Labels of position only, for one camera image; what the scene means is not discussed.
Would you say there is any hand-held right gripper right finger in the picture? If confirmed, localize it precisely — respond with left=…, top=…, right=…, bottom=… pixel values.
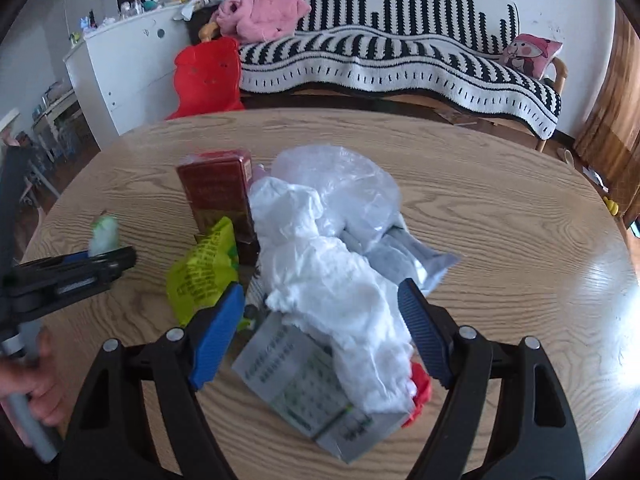
left=397, top=277, right=586, bottom=480

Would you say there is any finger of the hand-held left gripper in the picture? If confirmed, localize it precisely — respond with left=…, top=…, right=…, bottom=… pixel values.
left=10, top=246, right=137, bottom=313
left=12, top=252, right=101, bottom=273

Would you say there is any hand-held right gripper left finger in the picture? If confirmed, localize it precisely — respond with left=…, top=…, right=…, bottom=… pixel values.
left=59, top=281, right=247, bottom=480

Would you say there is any yellow green snack packet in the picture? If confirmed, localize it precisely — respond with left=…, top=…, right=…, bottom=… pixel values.
left=166, top=216, right=246, bottom=328

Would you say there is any grey cardboard box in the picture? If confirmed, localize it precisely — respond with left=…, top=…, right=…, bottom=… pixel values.
left=231, top=310, right=408, bottom=463

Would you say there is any white tissue paper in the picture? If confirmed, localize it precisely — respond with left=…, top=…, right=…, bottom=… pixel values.
left=248, top=176, right=418, bottom=413

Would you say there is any clear white plastic bag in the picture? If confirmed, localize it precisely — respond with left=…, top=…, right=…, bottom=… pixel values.
left=270, top=144, right=403, bottom=261

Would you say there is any person's left hand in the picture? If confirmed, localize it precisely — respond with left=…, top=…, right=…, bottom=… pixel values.
left=0, top=327, right=67, bottom=442

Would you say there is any grey plastic packet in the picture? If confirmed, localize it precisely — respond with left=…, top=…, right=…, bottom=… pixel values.
left=345, top=220, right=461, bottom=296

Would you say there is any white metal shelf rack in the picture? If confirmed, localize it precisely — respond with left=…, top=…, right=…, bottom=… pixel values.
left=31, top=80, right=83, bottom=163

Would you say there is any dark red carton box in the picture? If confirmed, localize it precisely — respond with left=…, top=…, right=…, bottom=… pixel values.
left=176, top=150, right=261, bottom=266

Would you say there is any white cabinet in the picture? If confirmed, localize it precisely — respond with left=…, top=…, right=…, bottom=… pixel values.
left=62, top=2, right=201, bottom=151

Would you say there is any row of small bottles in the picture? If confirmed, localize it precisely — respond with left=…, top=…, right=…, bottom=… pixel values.
left=117, top=0, right=163, bottom=18

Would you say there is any striped black-white sofa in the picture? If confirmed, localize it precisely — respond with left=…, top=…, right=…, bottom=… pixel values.
left=237, top=0, right=562, bottom=141

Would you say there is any pink garment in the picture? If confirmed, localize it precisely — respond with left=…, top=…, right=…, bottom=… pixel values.
left=215, top=0, right=312, bottom=45

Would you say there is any pink cartoon pillow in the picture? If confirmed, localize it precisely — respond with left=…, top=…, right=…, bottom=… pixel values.
left=500, top=33, right=563, bottom=81

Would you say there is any brown curtain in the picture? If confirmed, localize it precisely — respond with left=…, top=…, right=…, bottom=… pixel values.
left=572, top=5, right=640, bottom=181

